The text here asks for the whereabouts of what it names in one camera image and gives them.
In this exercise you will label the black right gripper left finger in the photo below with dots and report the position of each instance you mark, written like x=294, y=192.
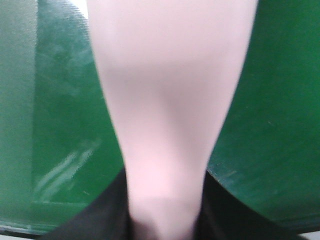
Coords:
x=106, y=218

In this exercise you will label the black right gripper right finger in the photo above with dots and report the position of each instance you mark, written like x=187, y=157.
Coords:
x=224, y=217

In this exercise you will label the green conveyor belt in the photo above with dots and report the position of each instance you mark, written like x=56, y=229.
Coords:
x=58, y=149

